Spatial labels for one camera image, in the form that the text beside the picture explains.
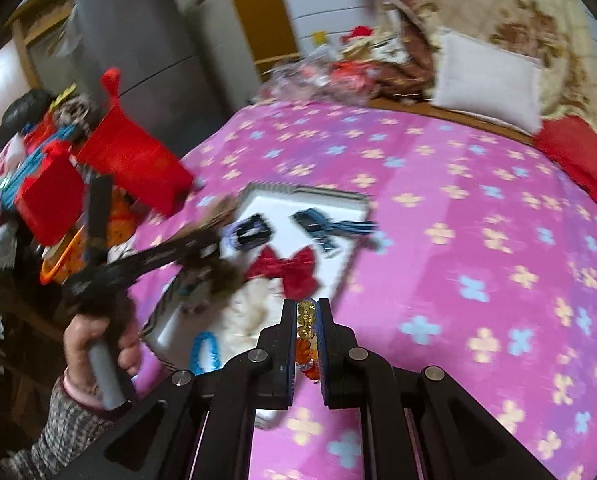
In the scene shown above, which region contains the dark round object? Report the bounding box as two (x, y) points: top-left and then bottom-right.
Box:
(1, 89), (55, 137)

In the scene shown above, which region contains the red ruffled cushion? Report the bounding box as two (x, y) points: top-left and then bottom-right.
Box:
(533, 115), (597, 219)

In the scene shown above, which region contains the person's left forearm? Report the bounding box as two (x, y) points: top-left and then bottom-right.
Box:
(0, 372), (129, 480)

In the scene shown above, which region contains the red plastic bag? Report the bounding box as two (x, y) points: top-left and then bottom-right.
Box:
(331, 57), (380, 97)

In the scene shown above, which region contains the pink floral bedsheet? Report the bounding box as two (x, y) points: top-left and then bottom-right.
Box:
(128, 97), (597, 480)

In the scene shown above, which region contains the white pillow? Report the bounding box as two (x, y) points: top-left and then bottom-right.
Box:
(433, 30), (545, 134)

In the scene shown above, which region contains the amber bead bracelet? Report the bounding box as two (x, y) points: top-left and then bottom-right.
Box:
(294, 300), (325, 384)

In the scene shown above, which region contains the cream dotted scrunchie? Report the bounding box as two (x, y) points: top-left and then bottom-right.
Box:
(218, 280), (285, 352)

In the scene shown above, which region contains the red satin bow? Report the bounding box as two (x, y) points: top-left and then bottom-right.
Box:
(248, 246), (322, 301)

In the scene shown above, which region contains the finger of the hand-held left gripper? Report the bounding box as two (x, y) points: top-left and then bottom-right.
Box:
(123, 230), (224, 274)
(86, 174), (115, 262)

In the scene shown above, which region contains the red gift bag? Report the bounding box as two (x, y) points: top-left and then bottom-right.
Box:
(76, 67), (195, 217)

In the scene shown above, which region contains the red box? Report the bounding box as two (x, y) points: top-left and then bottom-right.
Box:
(16, 155), (85, 247)

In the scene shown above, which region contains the brown scrunchie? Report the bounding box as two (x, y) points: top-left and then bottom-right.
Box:
(181, 255), (247, 311)

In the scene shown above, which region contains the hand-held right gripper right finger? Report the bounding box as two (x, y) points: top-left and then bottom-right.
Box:
(317, 298), (555, 480)

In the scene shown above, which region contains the brown floral cloth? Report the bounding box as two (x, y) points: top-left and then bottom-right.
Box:
(373, 5), (445, 97)

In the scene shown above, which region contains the cyan bead bracelet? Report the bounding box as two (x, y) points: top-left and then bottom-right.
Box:
(191, 332), (222, 376)

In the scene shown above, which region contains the black scrunchie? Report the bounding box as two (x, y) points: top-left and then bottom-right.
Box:
(228, 214), (275, 252)

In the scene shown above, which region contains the clear plastic bag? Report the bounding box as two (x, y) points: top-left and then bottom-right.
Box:
(261, 57), (339, 104)

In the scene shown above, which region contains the grey refrigerator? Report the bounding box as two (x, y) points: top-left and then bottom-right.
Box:
(26, 0), (260, 127)

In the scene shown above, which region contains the person's left hand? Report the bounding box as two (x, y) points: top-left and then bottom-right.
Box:
(63, 310), (142, 395)

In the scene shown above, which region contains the blue striped ribbon bow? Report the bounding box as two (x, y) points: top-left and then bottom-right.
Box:
(291, 207), (379, 259)

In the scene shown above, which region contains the red plush toy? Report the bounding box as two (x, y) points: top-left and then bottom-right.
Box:
(342, 25), (380, 47)

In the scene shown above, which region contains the beige floral quilt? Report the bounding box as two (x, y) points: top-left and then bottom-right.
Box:
(363, 0), (597, 126)

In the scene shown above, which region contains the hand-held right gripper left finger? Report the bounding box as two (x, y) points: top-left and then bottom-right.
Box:
(66, 299), (299, 480)

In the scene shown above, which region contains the chevron striped gift box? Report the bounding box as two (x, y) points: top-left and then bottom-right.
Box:
(138, 180), (379, 431)

